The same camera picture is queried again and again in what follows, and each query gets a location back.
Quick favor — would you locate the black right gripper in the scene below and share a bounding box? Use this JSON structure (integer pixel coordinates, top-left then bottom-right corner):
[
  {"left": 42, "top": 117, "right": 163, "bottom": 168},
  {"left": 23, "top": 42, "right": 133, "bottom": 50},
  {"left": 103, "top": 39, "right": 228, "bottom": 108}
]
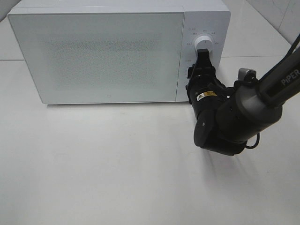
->
[{"left": 186, "top": 49, "right": 226, "bottom": 117}]

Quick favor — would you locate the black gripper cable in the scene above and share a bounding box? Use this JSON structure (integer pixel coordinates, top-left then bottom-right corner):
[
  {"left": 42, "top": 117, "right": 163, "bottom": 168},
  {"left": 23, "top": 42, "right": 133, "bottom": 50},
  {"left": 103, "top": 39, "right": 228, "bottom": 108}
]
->
[{"left": 187, "top": 63, "right": 261, "bottom": 150}]

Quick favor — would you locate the white microwave door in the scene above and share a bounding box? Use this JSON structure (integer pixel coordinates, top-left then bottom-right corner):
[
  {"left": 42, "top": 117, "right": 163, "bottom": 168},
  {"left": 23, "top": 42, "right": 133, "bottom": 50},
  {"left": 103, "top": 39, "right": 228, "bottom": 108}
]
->
[{"left": 8, "top": 13, "right": 183, "bottom": 104}]

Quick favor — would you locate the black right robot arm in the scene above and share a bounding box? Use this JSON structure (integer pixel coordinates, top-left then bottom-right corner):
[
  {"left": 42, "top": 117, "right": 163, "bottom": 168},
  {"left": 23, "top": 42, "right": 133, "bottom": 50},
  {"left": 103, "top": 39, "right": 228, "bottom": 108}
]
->
[{"left": 186, "top": 38, "right": 300, "bottom": 156}]

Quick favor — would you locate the upper white power knob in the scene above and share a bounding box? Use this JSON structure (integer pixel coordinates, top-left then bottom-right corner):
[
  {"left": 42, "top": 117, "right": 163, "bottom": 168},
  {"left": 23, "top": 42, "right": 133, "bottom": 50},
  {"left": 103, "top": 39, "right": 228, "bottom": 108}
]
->
[{"left": 193, "top": 34, "right": 213, "bottom": 52}]

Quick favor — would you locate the white microwave oven body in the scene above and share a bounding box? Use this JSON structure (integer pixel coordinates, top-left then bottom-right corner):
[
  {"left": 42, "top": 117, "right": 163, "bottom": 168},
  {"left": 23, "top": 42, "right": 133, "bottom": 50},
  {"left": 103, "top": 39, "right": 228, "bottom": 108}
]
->
[{"left": 7, "top": 0, "right": 231, "bottom": 104}]

